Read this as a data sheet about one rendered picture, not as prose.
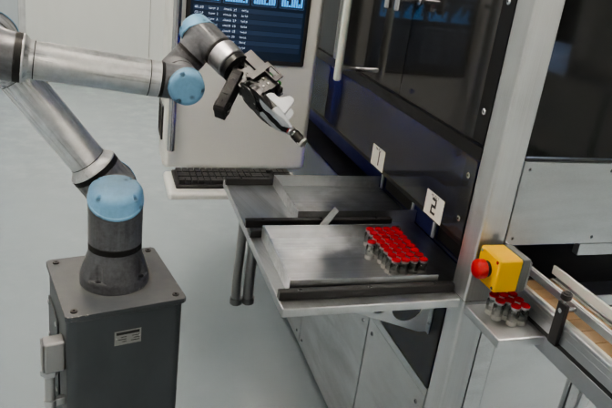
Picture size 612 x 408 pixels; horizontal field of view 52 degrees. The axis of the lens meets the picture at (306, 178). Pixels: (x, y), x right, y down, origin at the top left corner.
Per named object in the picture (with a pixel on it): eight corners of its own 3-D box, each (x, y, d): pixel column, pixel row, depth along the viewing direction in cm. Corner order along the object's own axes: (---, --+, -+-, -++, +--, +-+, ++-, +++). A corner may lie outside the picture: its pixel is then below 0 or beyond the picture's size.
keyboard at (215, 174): (288, 173, 219) (289, 167, 218) (299, 188, 207) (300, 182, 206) (171, 172, 207) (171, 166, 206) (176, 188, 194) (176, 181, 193)
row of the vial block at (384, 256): (370, 242, 157) (372, 226, 155) (399, 280, 141) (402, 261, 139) (362, 243, 156) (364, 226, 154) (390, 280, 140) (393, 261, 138)
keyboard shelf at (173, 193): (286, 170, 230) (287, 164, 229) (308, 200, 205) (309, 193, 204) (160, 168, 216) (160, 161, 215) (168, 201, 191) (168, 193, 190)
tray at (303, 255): (389, 236, 163) (392, 223, 161) (435, 288, 139) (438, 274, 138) (260, 238, 152) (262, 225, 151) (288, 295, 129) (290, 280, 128)
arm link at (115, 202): (86, 253, 133) (86, 194, 129) (86, 226, 145) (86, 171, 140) (145, 250, 138) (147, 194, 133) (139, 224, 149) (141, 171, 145)
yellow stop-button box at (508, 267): (503, 273, 133) (511, 243, 130) (523, 291, 126) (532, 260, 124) (472, 275, 130) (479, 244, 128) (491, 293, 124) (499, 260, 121)
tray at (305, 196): (378, 186, 196) (380, 176, 195) (414, 221, 173) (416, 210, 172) (272, 186, 186) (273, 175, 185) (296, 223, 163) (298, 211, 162)
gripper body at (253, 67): (285, 76, 136) (249, 43, 139) (255, 98, 133) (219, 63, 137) (285, 96, 143) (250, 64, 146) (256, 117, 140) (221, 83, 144)
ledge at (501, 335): (518, 308, 139) (520, 300, 139) (555, 342, 128) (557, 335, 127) (463, 311, 135) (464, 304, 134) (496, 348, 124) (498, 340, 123)
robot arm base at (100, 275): (86, 300, 134) (86, 260, 131) (73, 267, 146) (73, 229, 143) (157, 290, 142) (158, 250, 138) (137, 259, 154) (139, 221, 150)
